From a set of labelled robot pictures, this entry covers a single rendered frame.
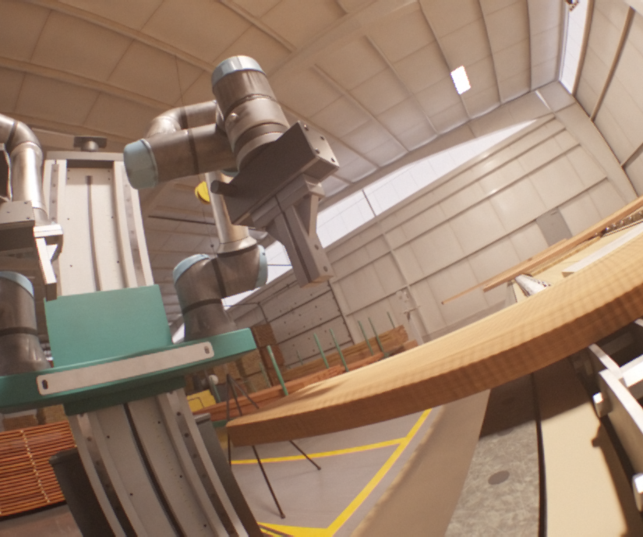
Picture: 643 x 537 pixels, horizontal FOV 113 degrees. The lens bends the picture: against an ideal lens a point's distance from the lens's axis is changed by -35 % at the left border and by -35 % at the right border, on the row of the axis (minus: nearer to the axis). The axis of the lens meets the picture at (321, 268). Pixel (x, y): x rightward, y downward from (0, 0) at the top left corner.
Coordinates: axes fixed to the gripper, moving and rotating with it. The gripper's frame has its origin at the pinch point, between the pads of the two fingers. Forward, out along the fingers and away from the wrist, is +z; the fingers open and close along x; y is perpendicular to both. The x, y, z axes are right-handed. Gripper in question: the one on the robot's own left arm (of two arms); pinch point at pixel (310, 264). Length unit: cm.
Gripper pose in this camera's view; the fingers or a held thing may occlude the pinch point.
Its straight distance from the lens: 32.6
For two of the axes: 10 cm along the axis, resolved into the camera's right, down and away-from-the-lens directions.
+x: 7.5, -4.4, -4.9
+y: -5.4, -0.1, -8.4
